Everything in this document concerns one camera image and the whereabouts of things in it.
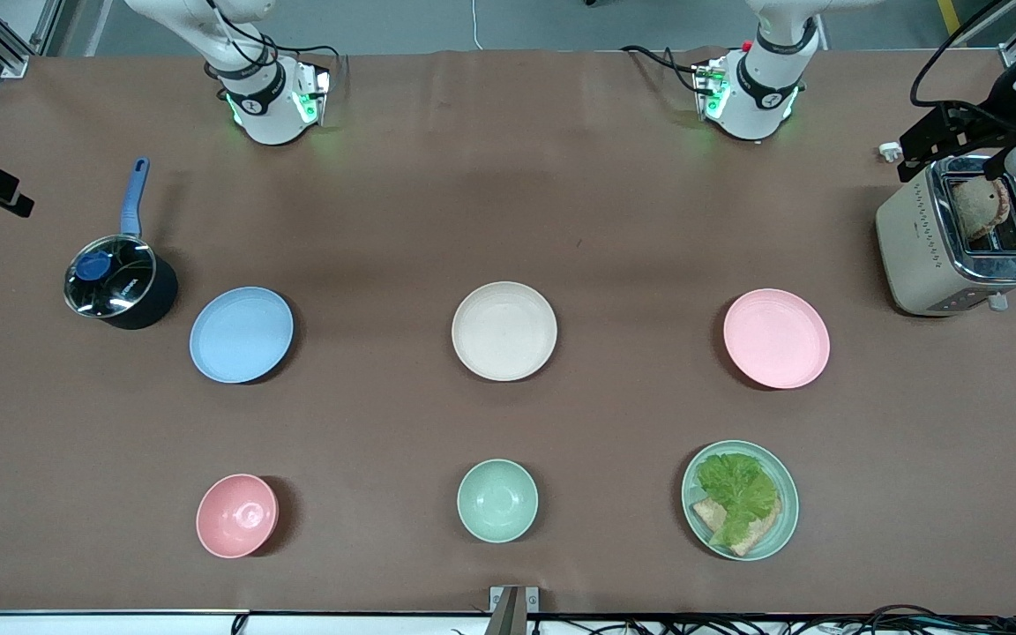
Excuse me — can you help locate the pink bowl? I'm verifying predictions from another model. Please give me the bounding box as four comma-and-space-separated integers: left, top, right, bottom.
196, 474, 280, 559

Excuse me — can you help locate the black left base cable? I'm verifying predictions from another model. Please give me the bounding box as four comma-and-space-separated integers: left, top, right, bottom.
621, 44, 705, 93

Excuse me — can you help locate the pink plate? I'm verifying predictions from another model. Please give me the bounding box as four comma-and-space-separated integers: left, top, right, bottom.
723, 288, 831, 390

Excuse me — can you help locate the green plate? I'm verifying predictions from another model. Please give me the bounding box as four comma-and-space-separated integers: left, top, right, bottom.
682, 440, 800, 562

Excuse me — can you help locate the toast slice on plate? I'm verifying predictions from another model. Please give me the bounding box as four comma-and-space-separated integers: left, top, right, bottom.
691, 497, 783, 558

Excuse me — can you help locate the beige and chrome toaster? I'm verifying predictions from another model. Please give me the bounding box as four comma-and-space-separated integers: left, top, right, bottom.
876, 154, 1016, 318

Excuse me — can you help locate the green bowl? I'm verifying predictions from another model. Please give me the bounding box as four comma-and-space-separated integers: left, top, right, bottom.
457, 459, 539, 543

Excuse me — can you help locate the green lettuce leaf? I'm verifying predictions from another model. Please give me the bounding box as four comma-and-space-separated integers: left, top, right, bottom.
696, 452, 781, 548

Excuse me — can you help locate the brown bread slice in toaster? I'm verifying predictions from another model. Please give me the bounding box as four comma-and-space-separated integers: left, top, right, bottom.
952, 176, 1012, 243

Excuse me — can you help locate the blue plate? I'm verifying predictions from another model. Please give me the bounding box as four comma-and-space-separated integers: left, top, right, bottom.
189, 286, 295, 385

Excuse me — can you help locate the black cable bundle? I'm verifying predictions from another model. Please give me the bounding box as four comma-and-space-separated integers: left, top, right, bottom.
230, 604, 1016, 635

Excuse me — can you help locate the beige plate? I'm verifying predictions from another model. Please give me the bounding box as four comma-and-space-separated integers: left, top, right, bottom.
452, 281, 558, 383

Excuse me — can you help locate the grey metal camera bracket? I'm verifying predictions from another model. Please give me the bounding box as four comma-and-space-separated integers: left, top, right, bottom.
488, 586, 541, 635

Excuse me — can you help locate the glass lid with blue knob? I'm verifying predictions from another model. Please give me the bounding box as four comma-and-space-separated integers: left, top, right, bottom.
64, 235, 159, 318

